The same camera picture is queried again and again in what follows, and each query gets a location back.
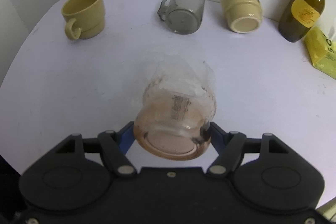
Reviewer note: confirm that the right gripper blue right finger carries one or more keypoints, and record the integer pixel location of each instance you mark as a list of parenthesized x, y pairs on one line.
[(227, 144)]

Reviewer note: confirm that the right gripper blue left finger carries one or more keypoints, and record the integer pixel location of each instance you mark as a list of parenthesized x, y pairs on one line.
[(115, 144)]

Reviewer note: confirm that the clear pinkish glass jar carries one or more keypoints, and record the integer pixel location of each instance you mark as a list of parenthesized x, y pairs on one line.
[(178, 106)]

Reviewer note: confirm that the grey translucent measuring cup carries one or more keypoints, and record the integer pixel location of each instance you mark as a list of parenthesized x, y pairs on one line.
[(182, 16)]

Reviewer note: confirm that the cream ceramic cup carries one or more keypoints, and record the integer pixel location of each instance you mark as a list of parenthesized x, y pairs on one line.
[(242, 16)]

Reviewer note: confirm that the yellow tissue pack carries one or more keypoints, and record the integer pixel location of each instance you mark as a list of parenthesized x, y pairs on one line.
[(321, 51)]

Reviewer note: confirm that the green wine bottle yellow label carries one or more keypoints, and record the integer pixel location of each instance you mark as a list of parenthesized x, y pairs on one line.
[(299, 17)]

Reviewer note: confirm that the olive yellow mug with handle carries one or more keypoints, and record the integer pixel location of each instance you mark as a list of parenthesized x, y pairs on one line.
[(84, 18)]

